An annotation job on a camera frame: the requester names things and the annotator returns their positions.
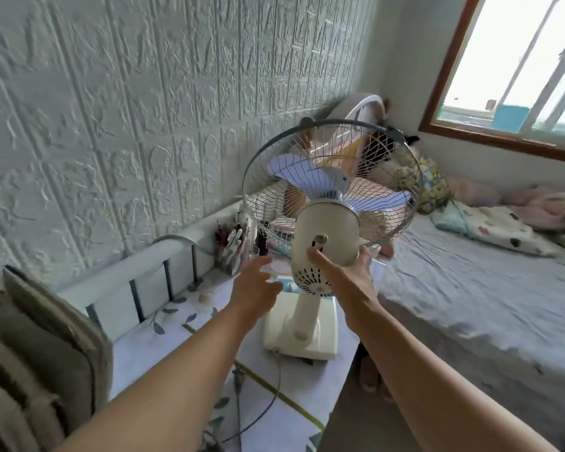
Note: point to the small dark bottle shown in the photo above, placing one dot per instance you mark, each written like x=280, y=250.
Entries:
x=262, y=244

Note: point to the person's left forearm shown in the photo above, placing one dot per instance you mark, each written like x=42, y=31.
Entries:
x=169, y=385

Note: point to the yellow printed pillow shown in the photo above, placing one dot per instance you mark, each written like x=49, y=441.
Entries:
x=434, y=185

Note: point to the pink blanket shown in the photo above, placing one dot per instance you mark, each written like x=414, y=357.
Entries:
x=551, y=207

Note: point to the person's left hand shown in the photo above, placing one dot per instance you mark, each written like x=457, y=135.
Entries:
x=252, y=291

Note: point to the person's left thumb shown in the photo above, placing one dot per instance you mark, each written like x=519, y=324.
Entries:
x=273, y=290

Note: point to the cream desk fan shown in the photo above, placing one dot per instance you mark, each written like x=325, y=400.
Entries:
x=327, y=230

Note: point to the person's right thumb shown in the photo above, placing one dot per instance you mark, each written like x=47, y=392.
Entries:
x=322, y=262

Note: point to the brown framed window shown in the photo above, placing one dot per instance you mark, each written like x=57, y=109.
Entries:
x=513, y=70

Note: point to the clear holder with pens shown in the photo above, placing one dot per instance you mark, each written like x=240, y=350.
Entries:
x=230, y=249

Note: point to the white leaf print tablecloth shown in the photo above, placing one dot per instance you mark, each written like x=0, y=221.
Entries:
x=282, y=400

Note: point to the white round fan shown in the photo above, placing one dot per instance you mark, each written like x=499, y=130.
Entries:
x=358, y=105

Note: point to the brown slippers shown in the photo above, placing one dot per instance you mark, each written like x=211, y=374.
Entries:
x=369, y=376

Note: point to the pink pillow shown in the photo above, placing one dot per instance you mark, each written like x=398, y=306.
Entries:
x=473, y=192

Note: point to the white spotted blanket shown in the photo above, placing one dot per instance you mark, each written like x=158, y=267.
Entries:
x=494, y=228

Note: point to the white metal bed rail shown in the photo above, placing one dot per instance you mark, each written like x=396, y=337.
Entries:
x=122, y=272

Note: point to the bed with grey sheet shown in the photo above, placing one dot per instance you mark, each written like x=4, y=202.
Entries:
x=489, y=305

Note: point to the person's right forearm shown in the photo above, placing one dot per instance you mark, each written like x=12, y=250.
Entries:
x=428, y=385

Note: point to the person's right hand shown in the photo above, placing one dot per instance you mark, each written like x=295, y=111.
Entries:
x=353, y=289

